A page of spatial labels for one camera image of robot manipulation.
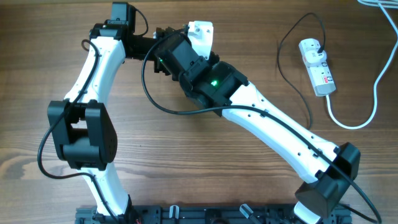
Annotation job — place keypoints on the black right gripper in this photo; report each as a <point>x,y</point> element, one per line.
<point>209,63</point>

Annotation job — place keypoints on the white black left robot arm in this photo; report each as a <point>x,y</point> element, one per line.
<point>80,126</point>

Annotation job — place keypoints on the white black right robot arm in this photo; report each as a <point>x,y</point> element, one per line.
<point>327,170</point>

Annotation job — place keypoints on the white charger plug adapter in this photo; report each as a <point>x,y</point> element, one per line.
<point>313,58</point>

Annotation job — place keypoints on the white power strip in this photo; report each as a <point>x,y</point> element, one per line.
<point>320,76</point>

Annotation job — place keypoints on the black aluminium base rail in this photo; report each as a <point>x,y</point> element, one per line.
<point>273,213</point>

